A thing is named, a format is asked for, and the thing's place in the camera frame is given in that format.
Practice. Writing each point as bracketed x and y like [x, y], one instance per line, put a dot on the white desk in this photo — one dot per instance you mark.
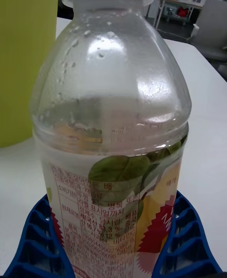
[176, 2]

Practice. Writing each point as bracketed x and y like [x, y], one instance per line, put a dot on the grey office chair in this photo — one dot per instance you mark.
[212, 29]

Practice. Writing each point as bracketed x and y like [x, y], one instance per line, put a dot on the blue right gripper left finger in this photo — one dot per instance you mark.
[40, 247]

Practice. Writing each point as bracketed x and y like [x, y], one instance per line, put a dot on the yellow-green plastic bin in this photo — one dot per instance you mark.
[26, 53]

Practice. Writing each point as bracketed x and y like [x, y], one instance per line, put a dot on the clear plastic bottle red cap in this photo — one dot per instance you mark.
[111, 88]

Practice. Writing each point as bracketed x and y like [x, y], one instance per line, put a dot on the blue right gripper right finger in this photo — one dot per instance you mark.
[189, 242]

